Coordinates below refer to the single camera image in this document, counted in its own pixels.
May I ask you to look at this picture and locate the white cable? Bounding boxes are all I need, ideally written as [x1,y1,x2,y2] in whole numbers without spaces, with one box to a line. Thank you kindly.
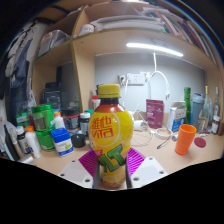
[123,52,172,148]

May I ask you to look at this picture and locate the green plastic jar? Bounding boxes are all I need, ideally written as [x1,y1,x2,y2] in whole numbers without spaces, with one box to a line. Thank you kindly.
[31,104,55,131]

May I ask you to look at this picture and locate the hanging clothes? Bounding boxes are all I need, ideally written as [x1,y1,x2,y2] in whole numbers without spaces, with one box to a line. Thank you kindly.
[0,21,38,124]

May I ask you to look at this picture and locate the round white dish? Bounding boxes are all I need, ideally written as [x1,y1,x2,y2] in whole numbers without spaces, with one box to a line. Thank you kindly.
[154,127,174,140]

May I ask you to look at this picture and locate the black round lid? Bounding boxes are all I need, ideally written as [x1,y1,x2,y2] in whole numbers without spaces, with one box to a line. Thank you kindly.
[70,133,87,149]

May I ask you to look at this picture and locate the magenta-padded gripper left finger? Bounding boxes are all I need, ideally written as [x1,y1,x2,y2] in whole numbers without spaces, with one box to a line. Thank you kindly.
[57,148,101,190]

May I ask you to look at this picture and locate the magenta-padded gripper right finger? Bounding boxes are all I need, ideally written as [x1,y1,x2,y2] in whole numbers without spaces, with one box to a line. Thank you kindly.
[125,147,169,190]

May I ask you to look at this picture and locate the yellow drink bottle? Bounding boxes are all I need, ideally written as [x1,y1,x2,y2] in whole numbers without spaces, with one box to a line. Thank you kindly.
[88,83,134,190]

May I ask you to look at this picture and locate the under-shelf light bar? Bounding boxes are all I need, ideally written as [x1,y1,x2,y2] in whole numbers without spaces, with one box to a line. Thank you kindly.
[125,42,184,58]

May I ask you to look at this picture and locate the magenta pouch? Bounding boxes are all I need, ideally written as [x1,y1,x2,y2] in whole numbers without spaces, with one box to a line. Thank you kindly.
[145,98,165,130]

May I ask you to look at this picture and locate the white bottle with orange cap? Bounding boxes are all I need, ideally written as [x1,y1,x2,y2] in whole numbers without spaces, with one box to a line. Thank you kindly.
[25,125,42,159]

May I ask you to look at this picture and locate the clear bottle with gold cap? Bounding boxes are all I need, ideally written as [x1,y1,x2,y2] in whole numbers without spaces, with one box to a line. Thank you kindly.
[203,85,212,132]

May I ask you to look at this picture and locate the green glass bottle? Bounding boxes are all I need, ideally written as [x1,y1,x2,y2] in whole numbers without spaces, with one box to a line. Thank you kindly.
[183,86,192,125]

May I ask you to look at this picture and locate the flat round red coaster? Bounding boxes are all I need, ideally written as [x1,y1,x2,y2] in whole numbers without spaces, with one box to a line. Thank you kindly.
[193,136,207,149]

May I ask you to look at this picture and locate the white bottle with blue lid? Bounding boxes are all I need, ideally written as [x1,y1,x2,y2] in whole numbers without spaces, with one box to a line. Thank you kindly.
[50,127,75,158]

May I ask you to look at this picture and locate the white wall power strip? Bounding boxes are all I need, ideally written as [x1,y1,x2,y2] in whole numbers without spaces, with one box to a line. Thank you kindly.
[126,72,147,86]

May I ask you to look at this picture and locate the red and white canister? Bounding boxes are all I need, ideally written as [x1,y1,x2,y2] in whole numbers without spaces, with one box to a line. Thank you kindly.
[91,95,101,111]

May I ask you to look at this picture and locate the blue and white carton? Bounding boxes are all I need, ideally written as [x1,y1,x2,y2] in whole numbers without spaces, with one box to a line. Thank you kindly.
[167,100,188,133]

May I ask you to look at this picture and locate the black jar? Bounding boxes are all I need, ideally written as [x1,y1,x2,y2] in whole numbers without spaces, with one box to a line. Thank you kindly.
[61,107,81,133]

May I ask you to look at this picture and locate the grey shaker bottle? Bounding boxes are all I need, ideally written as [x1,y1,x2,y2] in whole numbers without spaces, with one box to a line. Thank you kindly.
[189,92,205,132]

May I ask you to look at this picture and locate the white power adapter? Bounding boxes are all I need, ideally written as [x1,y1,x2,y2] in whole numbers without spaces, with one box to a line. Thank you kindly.
[133,119,149,132]

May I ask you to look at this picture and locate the orange plastic cup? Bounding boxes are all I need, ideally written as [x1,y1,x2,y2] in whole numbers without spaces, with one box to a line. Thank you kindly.
[174,123,198,156]

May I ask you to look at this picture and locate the black appliance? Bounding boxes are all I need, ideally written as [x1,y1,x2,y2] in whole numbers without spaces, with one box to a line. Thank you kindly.
[40,82,63,109]

